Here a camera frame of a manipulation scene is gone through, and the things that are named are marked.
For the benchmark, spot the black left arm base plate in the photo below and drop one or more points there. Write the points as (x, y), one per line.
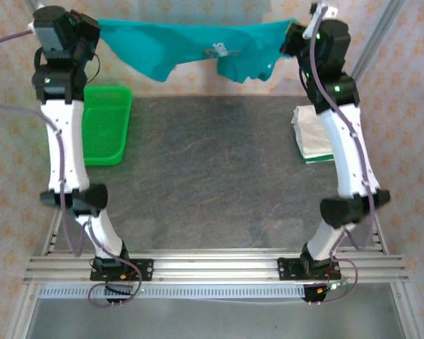
(145, 270)

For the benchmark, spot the folded white t-shirt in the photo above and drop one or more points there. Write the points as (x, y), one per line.
(312, 130)

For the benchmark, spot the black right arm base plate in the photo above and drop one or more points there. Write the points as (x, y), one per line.
(286, 270)

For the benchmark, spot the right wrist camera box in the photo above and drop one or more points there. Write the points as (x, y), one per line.
(325, 10)

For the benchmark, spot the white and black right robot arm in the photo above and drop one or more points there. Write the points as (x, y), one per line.
(339, 148)

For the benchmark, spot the aluminium mounting rail beam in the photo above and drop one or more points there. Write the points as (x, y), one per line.
(215, 266)

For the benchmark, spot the folded green t-shirt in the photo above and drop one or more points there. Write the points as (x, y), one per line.
(319, 160)

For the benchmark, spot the green plastic mesh basket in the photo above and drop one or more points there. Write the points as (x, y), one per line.
(106, 134)

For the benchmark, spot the teal t-shirt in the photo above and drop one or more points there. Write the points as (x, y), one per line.
(183, 46)

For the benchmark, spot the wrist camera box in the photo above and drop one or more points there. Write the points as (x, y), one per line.
(48, 35)
(325, 10)

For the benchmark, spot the small circuit board with LED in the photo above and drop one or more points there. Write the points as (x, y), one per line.
(335, 285)

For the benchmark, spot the aluminium frame post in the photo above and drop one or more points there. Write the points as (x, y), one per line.
(31, 4)
(376, 35)

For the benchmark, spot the aluminium table side rail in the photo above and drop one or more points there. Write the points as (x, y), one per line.
(53, 233)
(379, 233)

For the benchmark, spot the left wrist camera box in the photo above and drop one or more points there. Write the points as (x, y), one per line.
(48, 35)

